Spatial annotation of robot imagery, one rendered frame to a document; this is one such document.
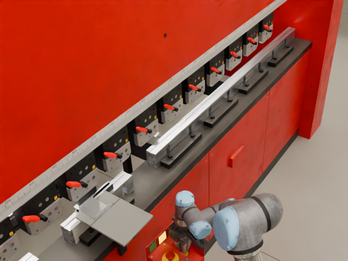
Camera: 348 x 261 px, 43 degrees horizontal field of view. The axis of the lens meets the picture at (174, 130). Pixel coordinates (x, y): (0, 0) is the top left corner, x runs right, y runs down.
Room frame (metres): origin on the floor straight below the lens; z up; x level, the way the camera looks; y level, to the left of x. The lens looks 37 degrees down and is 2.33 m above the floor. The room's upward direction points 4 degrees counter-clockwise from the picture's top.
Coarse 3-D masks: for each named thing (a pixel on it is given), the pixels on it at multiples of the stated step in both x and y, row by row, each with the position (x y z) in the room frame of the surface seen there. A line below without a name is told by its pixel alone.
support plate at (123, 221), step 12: (108, 192) 1.36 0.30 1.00; (108, 204) 1.29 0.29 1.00; (120, 204) 1.29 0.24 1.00; (84, 216) 1.23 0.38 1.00; (108, 216) 1.22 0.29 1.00; (120, 216) 1.22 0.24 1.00; (132, 216) 1.21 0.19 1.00; (144, 216) 1.21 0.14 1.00; (96, 228) 1.16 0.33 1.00; (108, 228) 1.16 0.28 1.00; (120, 228) 1.15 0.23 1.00; (132, 228) 1.15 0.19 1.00; (120, 240) 1.10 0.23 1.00
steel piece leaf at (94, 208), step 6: (84, 204) 1.30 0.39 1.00; (90, 204) 1.29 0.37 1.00; (96, 204) 1.29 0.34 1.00; (102, 204) 1.29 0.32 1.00; (84, 210) 1.26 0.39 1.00; (90, 210) 1.26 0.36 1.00; (96, 210) 1.26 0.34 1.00; (102, 210) 1.24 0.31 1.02; (90, 216) 1.22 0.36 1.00; (96, 216) 1.21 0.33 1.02
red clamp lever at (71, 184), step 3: (66, 183) 1.18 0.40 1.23; (69, 183) 1.18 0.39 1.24; (72, 183) 1.18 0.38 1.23; (75, 183) 1.19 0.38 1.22; (78, 183) 1.20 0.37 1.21; (81, 183) 1.22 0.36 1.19; (84, 183) 1.22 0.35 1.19; (69, 186) 1.17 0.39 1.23; (72, 186) 1.18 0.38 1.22; (75, 186) 1.19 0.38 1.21; (78, 186) 1.20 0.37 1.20; (84, 186) 1.21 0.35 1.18; (87, 186) 1.22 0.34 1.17
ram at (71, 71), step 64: (0, 0) 1.17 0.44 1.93; (64, 0) 1.34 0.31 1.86; (128, 0) 1.56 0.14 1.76; (192, 0) 1.89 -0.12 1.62; (256, 0) 2.40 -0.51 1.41; (0, 64) 1.12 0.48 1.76; (64, 64) 1.29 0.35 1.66; (128, 64) 1.53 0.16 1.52; (0, 128) 1.07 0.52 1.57; (64, 128) 1.25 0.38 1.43; (0, 192) 1.01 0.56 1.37
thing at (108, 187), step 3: (105, 183) 1.42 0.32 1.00; (108, 183) 1.42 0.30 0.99; (111, 183) 1.41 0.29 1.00; (102, 186) 1.40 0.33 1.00; (105, 186) 1.41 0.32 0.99; (108, 186) 1.39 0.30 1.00; (111, 186) 1.41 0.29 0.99; (99, 189) 1.38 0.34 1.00; (102, 189) 1.39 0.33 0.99; (105, 189) 1.38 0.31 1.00; (108, 189) 1.39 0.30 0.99; (111, 189) 1.40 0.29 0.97; (96, 192) 1.36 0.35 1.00; (99, 192) 1.37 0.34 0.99; (96, 195) 1.35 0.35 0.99; (78, 210) 1.27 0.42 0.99; (78, 213) 1.26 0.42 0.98
